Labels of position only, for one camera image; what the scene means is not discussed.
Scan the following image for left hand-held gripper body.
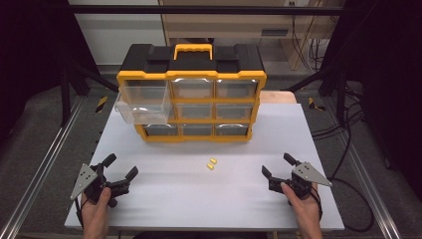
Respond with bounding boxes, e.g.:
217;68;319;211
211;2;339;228
70;162;131;209

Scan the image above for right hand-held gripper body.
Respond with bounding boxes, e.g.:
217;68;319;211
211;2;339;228
268;160;333;201

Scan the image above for person's left hand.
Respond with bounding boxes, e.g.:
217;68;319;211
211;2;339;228
80;186;112;227

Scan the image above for person's right hand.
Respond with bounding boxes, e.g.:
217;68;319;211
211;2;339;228
280;181;320;224

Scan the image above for wooden board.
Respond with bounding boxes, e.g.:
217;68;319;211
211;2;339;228
258;91;298;105

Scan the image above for open clear plastic drawer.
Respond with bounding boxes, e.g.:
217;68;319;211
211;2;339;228
113;79;172;125

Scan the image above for black metal stand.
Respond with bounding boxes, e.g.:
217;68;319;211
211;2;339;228
284;62;350;124
59;61;119;127

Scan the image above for set of closed clear drawers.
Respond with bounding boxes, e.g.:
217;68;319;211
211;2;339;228
144;78;260;136

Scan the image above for white panel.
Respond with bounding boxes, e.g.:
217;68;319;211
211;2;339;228
68;0;167;67

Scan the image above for yellow black organiser cabinet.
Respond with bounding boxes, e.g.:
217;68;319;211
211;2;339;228
115;43;269;144

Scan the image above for dark curtain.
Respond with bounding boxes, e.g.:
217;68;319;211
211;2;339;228
319;0;422;203
0;0;101;147

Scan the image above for black horizontal bar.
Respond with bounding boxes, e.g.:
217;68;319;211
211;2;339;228
69;4;347;16

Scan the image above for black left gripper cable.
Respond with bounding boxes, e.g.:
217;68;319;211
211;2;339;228
74;196;85;231

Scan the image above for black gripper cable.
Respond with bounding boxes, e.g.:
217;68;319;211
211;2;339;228
311;177;375;233
74;196;85;231

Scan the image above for aluminium floor rail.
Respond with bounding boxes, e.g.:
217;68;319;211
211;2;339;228
321;97;404;239
0;95;87;239

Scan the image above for black floor cables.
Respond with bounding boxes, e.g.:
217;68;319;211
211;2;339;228
310;79;366;182

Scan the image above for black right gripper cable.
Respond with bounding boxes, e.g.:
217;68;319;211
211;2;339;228
311;177;375;233

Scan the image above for hanging wall cables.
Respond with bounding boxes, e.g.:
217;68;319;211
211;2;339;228
290;1;340;74

